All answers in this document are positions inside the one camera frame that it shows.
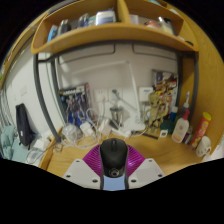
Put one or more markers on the dark green round box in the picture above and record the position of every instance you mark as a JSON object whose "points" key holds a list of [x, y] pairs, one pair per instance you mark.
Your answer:
{"points": [[166, 126]]}

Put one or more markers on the teal bedding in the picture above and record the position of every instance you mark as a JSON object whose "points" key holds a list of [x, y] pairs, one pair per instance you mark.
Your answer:
{"points": [[8, 143]]}

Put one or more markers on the white wall socket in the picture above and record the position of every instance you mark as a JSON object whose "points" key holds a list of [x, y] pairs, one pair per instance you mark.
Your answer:
{"points": [[115, 94], [100, 95]]}

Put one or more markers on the blue model kit box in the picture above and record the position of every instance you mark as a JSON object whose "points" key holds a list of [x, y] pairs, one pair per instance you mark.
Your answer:
{"points": [[75, 103]]}

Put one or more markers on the wooden shelf unit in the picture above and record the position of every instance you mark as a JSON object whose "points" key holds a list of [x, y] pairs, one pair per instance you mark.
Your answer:
{"points": [[110, 33]]}

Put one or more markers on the white printed mug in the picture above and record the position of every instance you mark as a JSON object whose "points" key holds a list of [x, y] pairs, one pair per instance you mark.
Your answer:
{"points": [[203, 146]]}

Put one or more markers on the metal cup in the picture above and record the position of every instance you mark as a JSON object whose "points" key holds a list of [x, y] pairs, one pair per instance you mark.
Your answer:
{"points": [[116, 115]]}

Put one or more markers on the black bag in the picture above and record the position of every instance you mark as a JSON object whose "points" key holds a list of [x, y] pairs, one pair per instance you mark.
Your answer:
{"points": [[24, 125]]}

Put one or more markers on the dark grey metal frame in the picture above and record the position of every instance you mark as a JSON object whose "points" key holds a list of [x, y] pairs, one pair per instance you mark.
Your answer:
{"points": [[43, 106]]}

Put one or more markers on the black computer mouse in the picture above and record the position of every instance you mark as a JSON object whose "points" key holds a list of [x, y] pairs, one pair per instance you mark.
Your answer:
{"points": [[114, 156]]}

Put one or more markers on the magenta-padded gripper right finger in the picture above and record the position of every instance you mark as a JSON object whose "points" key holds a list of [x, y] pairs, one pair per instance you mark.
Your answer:
{"points": [[150, 170]]}

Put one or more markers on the clear round plastic container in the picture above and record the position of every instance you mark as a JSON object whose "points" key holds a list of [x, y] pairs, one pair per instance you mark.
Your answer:
{"points": [[70, 132]]}

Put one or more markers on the white red-capped pump bottle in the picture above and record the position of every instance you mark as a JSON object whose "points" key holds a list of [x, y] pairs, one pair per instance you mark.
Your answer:
{"points": [[180, 130]]}

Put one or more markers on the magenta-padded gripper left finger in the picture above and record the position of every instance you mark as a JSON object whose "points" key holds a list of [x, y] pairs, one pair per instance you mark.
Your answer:
{"points": [[78, 171]]}

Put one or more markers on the red and yellow chips can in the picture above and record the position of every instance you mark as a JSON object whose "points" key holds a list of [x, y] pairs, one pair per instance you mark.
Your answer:
{"points": [[201, 128]]}

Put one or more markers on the small white cube clock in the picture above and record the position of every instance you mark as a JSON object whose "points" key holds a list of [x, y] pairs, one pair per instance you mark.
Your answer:
{"points": [[163, 133]]}

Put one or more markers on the white wall-mounted box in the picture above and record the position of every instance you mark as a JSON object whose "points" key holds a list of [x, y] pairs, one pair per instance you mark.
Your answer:
{"points": [[146, 93]]}

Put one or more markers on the colourful picture box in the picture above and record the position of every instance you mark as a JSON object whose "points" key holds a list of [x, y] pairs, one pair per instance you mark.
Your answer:
{"points": [[163, 78]]}

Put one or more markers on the white charger block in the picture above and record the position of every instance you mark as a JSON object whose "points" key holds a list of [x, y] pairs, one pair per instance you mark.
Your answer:
{"points": [[105, 126], [87, 129]]}

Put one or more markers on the white power strip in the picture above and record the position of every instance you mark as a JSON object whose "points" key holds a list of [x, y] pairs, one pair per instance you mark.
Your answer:
{"points": [[123, 133]]}

